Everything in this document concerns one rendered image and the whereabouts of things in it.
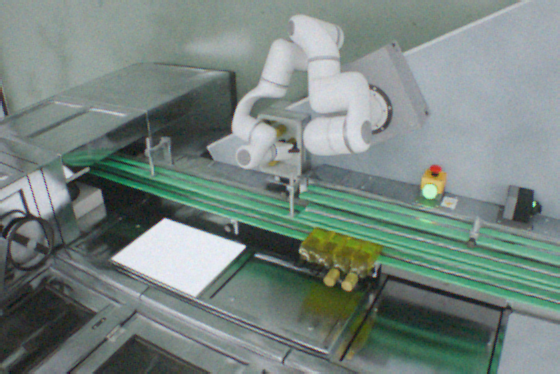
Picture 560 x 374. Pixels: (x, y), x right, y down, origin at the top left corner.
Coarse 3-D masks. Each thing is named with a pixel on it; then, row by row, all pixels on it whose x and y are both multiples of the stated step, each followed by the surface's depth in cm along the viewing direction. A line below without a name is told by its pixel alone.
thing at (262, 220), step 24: (96, 168) 215; (168, 192) 193; (192, 192) 192; (240, 216) 176; (264, 216) 175; (384, 264) 150; (408, 264) 148; (432, 264) 148; (480, 288) 136; (504, 288) 136; (528, 288) 134
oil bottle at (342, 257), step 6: (348, 240) 151; (354, 240) 151; (360, 240) 151; (342, 246) 148; (348, 246) 148; (354, 246) 148; (336, 252) 146; (342, 252) 146; (348, 252) 146; (354, 252) 146; (336, 258) 144; (342, 258) 143; (348, 258) 143; (336, 264) 143; (342, 264) 142; (348, 264) 143; (348, 270) 144
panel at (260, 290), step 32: (256, 256) 170; (160, 288) 157; (224, 288) 155; (256, 288) 155; (288, 288) 154; (320, 288) 154; (256, 320) 141; (288, 320) 141; (320, 320) 141; (320, 352) 130
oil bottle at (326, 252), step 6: (330, 234) 154; (336, 234) 154; (342, 234) 154; (330, 240) 151; (336, 240) 151; (342, 240) 151; (324, 246) 149; (330, 246) 149; (336, 246) 148; (318, 252) 146; (324, 252) 146; (330, 252) 146; (318, 258) 146; (324, 258) 145; (330, 258) 145; (330, 264) 146
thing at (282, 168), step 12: (276, 120) 161; (288, 120) 159; (288, 132) 170; (300, 132) 159; (300, 144) 161; (300, 156) 163; (264, 168) 174; (276, 168) 174; (288, 168) 173; (300, 168) 166
